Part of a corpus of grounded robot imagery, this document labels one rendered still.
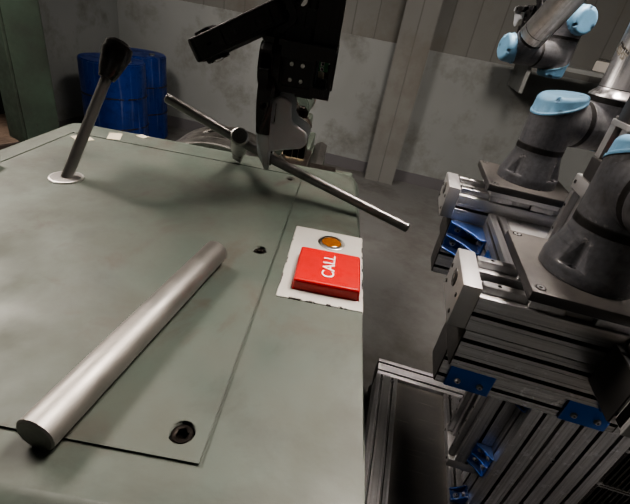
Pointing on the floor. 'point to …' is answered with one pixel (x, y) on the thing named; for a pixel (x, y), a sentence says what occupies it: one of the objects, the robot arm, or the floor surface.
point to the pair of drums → (129, 93)
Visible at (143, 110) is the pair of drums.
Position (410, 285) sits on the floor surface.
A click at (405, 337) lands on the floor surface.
